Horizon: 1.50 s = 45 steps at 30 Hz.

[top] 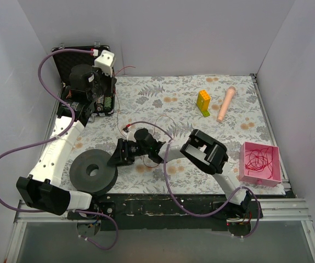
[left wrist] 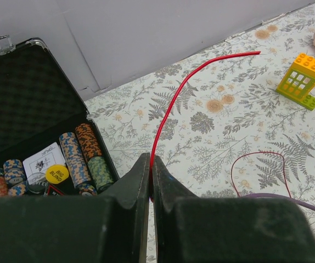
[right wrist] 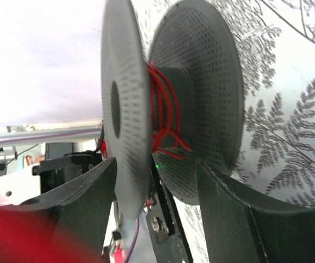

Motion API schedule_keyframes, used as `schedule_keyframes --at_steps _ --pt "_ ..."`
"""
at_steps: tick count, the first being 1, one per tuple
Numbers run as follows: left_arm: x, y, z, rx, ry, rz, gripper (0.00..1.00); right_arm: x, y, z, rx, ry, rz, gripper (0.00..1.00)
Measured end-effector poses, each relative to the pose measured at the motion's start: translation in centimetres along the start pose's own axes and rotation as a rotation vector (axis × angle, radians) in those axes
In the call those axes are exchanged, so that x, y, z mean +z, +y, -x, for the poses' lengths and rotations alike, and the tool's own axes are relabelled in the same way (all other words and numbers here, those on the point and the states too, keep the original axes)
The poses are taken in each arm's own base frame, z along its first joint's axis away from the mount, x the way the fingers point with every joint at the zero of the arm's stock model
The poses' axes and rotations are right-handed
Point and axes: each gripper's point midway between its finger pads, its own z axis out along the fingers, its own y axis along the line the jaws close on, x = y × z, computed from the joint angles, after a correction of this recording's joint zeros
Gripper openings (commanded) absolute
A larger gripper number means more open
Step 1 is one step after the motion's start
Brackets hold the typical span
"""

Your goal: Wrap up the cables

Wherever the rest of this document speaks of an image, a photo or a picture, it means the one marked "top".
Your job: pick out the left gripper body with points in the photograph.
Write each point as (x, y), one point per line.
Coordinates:
(102, 89)

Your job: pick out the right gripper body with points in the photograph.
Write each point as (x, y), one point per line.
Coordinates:
(123, 151)

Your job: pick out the black cable spool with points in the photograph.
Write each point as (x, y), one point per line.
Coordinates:
(91, 173)

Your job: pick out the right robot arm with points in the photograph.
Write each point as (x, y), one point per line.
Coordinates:
(205, 152)

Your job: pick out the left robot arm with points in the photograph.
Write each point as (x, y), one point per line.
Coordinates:
(41, 188)

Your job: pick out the black poker chip case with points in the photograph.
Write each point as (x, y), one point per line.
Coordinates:
(64, 63)

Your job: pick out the black front base bar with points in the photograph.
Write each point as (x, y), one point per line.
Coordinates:
(158, 212)

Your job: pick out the floral table mat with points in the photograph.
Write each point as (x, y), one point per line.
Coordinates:
(166, 106)

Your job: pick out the yellow toy brick tower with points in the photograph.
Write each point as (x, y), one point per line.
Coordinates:
(203, 100)

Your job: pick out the beige toy microphone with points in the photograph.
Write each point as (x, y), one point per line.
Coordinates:
(227, 100)

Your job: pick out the pink plastic box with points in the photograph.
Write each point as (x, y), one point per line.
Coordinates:
(259, 164)

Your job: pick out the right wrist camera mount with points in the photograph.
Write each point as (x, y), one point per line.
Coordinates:
(127, 133)

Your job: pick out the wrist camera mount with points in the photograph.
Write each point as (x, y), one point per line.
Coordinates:
(127, 133)
(104, 60)

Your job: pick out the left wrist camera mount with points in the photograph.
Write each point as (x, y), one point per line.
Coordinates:
(104, 60)

